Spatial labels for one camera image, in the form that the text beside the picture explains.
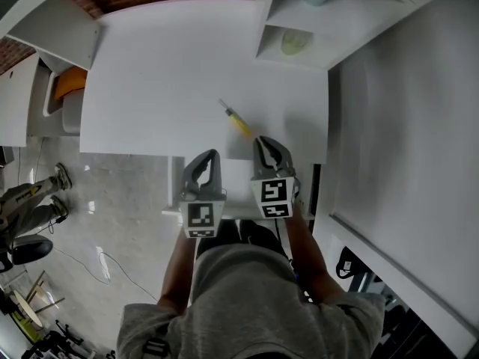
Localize white chair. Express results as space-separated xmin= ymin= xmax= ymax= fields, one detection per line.
xmin=41 ymin=70 xmax=88 ymax=137

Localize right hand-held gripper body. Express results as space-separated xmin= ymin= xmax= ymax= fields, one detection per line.
xmin=249 ymin=165 xmax=301 ymax=220

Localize person's black trousers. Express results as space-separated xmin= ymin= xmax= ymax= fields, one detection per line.
xmin=195 ymin=218 xmax=292 ymax=260

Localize round wooden table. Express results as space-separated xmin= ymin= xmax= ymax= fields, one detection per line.
xmin=12 ymin=289 xmax=49 ymax=331

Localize orange seat cushion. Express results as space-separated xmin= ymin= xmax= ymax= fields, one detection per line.
xmin=52 ymin=65 xmax=89 ymax=102

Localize white side desk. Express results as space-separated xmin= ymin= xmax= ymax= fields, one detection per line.
xmin=0 ymin=52 xmax=41 ymax=148

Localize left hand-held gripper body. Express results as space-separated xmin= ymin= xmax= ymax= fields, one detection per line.
xmin=178 ymin=183 xmax=228 ymax=239

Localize black strap buckle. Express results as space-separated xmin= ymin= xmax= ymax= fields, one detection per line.
xmin=141 ymin=335 xmax=170 ymax=359

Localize black stool seat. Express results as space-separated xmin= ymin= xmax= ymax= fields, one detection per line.
xmin=10 ymin=234 xmax=55 ymax=266

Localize pale green object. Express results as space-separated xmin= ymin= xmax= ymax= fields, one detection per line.
xmin=280 ymin=28 xmax=314 ymax=57

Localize white floor cable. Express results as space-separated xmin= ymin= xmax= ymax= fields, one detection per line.
xmin=52 ymin=245 xmax=159 ymax=303

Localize black bag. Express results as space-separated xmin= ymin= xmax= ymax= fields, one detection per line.
xmin=335 ymin=246 xmax=370 ymax=280

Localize person's right forearm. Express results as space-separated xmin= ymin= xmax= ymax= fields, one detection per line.
xmin=284 ymin=199 xmax=348 ymax=307

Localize yellow handled screwdriver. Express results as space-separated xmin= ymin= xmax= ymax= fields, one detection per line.
xmin=218 ymin=98 xmax=254 ymax=138

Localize grey shirt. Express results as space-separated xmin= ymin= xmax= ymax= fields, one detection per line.
xmin=116 ymin=243 xmax=387 ymax=359

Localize white shelf unit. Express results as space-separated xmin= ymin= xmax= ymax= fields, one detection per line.
xmin=253 ymin=0 xmax=416 ymax=71

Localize person's left forearm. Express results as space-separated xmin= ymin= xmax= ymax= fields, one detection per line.
xmin=156 ymin=233 xmax=198 ymax=318

